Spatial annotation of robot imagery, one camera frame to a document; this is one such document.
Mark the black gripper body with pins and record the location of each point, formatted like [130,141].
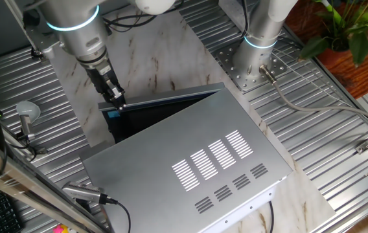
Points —
[101,76]

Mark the white marble pattern mat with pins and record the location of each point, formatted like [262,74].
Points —
[158,58]

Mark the aluminium frame beam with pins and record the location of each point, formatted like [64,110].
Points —
[9,181]

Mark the silver ribbed depth camera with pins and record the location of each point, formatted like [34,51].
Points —
[82,191]

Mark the wrist camera with silver bracket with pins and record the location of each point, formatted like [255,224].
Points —
[41,40]

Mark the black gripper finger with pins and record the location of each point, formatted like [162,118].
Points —
[115,90]
[118,105]

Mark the colourful plastic toy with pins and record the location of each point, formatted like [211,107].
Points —
[60,229]

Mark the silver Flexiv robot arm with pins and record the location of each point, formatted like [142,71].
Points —
[80,35]

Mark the reddish brown wooden stand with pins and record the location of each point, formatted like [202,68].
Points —
[365,74]

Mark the small steel corner bracket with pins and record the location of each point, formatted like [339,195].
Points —
[362,148]

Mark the slanted aluminium pole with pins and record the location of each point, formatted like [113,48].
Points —
[17,16]

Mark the silver microwave oven body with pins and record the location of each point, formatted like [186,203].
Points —
[184,161]

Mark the green potted plant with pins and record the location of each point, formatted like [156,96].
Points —
[359,42]

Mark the perforated aluminium robot base plate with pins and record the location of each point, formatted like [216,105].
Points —
[232,69]

